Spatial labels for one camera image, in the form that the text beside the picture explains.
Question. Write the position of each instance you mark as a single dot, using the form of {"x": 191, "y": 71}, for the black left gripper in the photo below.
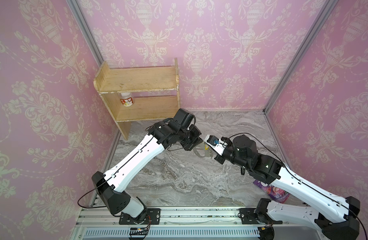
{"x": 197, "y": 139}

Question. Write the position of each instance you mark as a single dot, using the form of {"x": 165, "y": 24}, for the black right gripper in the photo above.
{"x": 219, "y": 156}

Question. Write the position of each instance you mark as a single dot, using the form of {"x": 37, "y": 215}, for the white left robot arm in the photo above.
{"x": 111, "y": 185}

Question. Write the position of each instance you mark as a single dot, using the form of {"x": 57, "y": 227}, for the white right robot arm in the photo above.
{"x": 333, "y": 216}

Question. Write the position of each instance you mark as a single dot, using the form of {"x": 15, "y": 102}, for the purple candy bag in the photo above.
{"x": 277, "y": 194}

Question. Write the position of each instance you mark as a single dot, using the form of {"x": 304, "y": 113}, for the wooden two-tier shelf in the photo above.
{"x": 155, "y": 92}

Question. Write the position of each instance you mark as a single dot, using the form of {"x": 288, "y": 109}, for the small bottle red label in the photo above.
{"x": 127, "y": 99}

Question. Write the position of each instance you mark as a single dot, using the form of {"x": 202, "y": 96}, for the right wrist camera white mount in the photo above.
{"x": 216, "y": 144}

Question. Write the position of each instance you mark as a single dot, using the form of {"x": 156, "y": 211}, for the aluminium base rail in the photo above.
{"x": 188, "y": 223}

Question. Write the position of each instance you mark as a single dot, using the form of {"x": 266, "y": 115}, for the aluminium corner wall profile left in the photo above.
{"x": 85, "y": 29}

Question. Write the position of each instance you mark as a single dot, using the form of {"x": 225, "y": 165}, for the aluminium corner wall profile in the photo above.
{"x": 85, "y": 29}
{"x": 312, "y": 33}

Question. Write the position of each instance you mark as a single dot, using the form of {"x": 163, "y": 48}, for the aluminium corner wall profile right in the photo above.
{"x": 312, "y": 33}

